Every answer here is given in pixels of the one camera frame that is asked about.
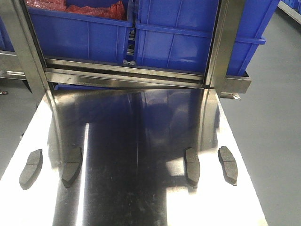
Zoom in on grey brake pad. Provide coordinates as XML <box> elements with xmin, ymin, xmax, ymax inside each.
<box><xmin>19</xmin><ymin>149</ymin><xmax>43</xmax><ymax>190</ymax></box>
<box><xmin>61</xmin><ymin>147</ymin><xmax>83</xmax><ymax>188</ymax></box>
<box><xmin>218</xmin><ymin>146</ymin><xmax>238</xmax><ymax>186</ymax></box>
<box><xmin>184</xmin><ymin>147</ymin><xmax>200</xmax><ymax>188</ymax></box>

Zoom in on right blue plastic bin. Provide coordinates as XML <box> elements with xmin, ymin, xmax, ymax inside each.
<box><xmin>134</xmin><ymin>0</ymin><xmax>278</xmax><ymax>76</ymax></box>

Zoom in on red bubble wrap bags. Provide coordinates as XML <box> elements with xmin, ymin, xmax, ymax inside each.
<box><xmin>25</xmin><ymin>0</ymin><xmax>126</xmax><ymax>20</ymax></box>

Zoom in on left blue plastic bin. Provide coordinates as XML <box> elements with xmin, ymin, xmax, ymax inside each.
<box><xmin>28</xmin><ymin>0</ymin><xmax>134</xmax><ymax>64</ymax></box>

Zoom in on far-left blue plastic bin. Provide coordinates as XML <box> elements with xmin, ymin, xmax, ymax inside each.
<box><xmin>0</xmin><ymin>18</ymin><xmax>15</xmax><ymax>52</ymax></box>

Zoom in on stainless steel rack frame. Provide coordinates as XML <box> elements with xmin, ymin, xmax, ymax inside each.
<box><xmin>0</xmin><ymin>0</ymin><xmax>250</xmax><ymax>103</ymax></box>

